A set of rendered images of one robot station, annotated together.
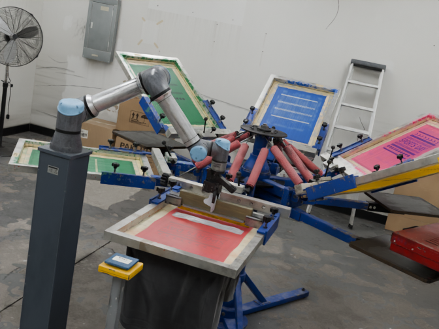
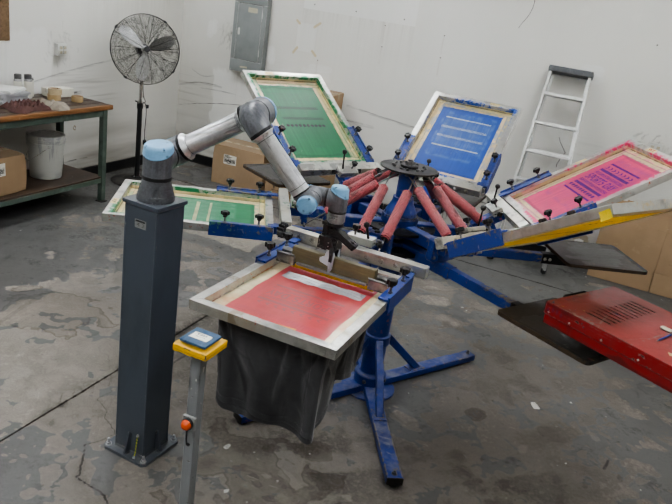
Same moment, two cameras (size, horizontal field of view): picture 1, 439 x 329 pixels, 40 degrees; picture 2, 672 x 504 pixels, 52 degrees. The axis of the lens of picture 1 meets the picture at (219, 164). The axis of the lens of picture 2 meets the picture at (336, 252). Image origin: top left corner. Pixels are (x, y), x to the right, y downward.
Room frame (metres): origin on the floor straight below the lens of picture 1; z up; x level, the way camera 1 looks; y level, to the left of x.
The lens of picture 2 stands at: (0.17, -0.32, 2.08)
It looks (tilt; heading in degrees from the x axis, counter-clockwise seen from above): 20 degrees down; 6
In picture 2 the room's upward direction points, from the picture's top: 9 degrees clockwise
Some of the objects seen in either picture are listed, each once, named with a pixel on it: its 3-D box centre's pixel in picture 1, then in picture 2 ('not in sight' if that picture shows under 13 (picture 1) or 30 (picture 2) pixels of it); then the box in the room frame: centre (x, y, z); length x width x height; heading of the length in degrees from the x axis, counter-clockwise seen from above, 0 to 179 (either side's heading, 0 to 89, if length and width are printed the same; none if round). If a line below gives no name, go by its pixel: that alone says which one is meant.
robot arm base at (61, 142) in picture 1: (66, 138); (156, 187); (2.72, 0.73, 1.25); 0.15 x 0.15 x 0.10
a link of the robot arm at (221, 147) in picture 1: (221, 150); (338, 199); (2.84, 0.01, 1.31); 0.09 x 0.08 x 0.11; 89
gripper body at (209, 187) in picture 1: (213, 181); (331, 235); (2.84, 0.01, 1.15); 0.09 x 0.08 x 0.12; 75
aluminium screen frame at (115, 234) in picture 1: (199, 227); (309, 292); (2.63, 0.04, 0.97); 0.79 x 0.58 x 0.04; 165
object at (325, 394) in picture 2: (228, 290); (342, 366); (2.52, -0.15, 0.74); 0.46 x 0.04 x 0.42; 165
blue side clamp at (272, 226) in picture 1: (267, 228); (395, 292); (2.79, -0.29, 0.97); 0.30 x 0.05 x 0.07; 165
